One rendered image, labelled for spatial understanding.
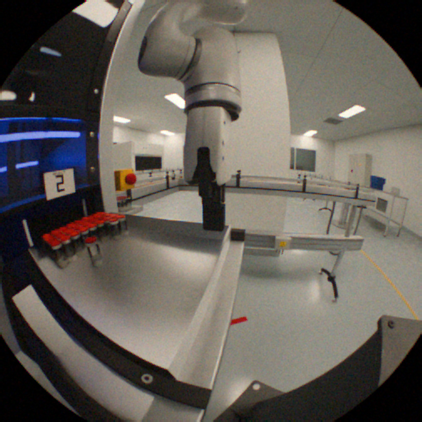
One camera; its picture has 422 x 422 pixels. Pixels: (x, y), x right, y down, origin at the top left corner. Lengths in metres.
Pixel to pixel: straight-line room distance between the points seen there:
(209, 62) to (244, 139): 1.49
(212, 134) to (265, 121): 1.57
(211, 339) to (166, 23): 0.34
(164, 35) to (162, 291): 0.31
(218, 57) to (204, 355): 0.33
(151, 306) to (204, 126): 0.21
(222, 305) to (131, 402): 0.14
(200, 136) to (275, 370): 1.13
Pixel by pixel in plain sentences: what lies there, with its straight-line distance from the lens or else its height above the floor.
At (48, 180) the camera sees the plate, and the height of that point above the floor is 1.03.
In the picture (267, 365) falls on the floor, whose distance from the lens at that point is 1.11.
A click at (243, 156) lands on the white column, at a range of 1.66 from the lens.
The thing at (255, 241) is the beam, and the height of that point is 0.48.
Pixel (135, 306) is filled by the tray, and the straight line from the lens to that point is 0.20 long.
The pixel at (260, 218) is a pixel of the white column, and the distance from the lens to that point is 1.75.
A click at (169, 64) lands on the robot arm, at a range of 0.22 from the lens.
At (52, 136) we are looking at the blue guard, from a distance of 0.44.
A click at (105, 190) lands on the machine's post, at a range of 0.51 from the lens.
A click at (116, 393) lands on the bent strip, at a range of 0.16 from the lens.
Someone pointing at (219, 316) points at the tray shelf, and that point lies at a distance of 0.18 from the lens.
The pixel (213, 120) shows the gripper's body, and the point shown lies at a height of 1.08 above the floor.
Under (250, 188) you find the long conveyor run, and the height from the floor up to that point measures 0.88.
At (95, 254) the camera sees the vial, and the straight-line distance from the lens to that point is 0.27.
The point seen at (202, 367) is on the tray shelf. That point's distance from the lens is 0.15.
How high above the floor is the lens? 1.03
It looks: 17 degrees down
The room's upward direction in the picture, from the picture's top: straight up
